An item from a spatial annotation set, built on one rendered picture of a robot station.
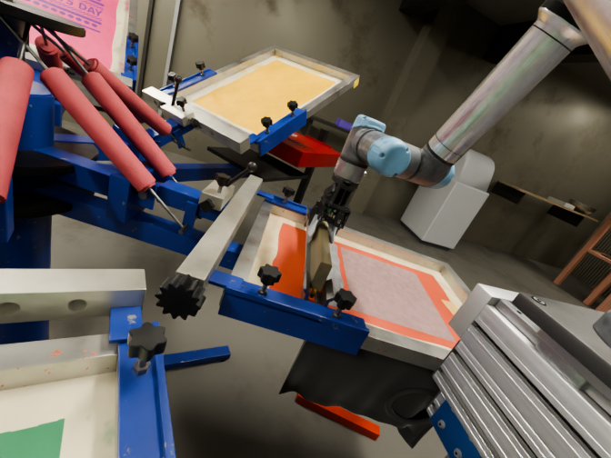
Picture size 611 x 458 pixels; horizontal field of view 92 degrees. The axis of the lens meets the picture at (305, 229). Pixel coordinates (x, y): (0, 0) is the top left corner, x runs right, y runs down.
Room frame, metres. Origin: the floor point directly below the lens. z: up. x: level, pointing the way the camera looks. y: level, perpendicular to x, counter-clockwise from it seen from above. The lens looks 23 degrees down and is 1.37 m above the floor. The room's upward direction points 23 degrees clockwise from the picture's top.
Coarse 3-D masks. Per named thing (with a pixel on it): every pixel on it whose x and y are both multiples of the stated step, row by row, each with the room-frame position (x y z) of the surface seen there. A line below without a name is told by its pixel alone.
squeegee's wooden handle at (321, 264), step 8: (320, 224) 0.78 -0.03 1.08; (320, 232) 0.73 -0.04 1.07; (312, 240) 0.77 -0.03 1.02; (320, 240) 0.68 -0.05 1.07; (328, 240) 0.70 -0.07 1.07; (312, 248) 0.72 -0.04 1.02; (320, 248) 0.64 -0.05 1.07; (328, 248) 0.65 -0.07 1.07; (312, 256) 0.68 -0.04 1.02; (320, 256) 0.60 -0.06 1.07; (328, 256) 0.61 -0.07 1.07; (312, 264) 0.64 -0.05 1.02; (320, 264) 0.58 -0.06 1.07; (328, 264) 0.58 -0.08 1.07; (312, 272) 0.61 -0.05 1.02; (320, 272) 0.58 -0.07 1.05; (328, 272) 0.58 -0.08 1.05; (312, 280) 0.58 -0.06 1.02; (320, 280) 0.58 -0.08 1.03; (320, 288) 0.58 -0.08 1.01
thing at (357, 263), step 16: (288, 224) 0.97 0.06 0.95; (288, 240) 0.86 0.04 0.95; (304, 240) 0.90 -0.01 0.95; (304, 256) 0.79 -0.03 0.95; (352, 256) 0.93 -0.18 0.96; (368, 256) 0.98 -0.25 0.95; (352, 272) 0.82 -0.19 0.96; (368, 272) 0.86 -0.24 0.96; (384, 272) 0.91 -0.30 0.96; (400, 272) 0.96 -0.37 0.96; (416, 272) 1.02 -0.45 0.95; (400, 288) 0.84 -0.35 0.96; (416, 288) 0.89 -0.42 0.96; (432, 288) 0.94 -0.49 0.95
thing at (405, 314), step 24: (288, 264) 0.71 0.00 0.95; (288, 288) 0.61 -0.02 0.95; (360, 288) 0.74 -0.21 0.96; (384, 288) 0.80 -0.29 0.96; (360, 312) 0.63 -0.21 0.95; (384, 312) 0.68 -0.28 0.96; (408, 312) 0.73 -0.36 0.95; (432, 312) 0.78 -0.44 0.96; (408, 336) 0.61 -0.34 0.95; (432, 336) 0.66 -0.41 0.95; (456, 336) 0.70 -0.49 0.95
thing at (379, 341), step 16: (272, 208) 1.01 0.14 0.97; (256, 224) 0.80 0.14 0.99; (256, 240) 0.71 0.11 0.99; (352, 240) 1.06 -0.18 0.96; (368, 240) 1.07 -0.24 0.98; (240, 256) 0.60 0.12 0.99; (400, 256) 1.09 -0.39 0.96; (416, 256) 1.09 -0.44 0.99; (240, 272) 0.54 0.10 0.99; (448, 272) 1.07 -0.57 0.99; (464, 288) 0.97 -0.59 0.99; (368, 336) 0.51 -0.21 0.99; (384, 336) 0.53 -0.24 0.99; (400, 336) 0.55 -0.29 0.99; (384, 352) 0.52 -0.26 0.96; (400, 352) 0.52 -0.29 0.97; (416, 352) 0.53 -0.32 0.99; (432, 352) 0.54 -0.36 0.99; (448, 352) 0.57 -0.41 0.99; (432, 368) 0.53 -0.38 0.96
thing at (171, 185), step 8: (160, 184) 0.69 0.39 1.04; (168, 184) 0.71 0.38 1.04; (176, 184) 0.73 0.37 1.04; (184, 184) 0.75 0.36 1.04; (160, 192) 0.69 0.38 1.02; (168, 192) 0.69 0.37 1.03; (176, 192) 0.69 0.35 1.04; (184, 192) 0.71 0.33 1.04; (192, 192) 0.73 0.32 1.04; (200, 192) 0.75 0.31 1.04; (168, 200) 0.69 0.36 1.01; (176, 200) 0.69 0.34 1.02; (184, 200) 0.70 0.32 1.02; (192, 200) 0.70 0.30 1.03; (176, 208) 0.70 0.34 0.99; (184, 208) 0.70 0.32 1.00; (200, 208) 0.70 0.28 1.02; (224, 208) 0.71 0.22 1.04; (200, 216) 0.71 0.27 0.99; (208, 216) 0.71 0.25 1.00; (216, 216) 0.71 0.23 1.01
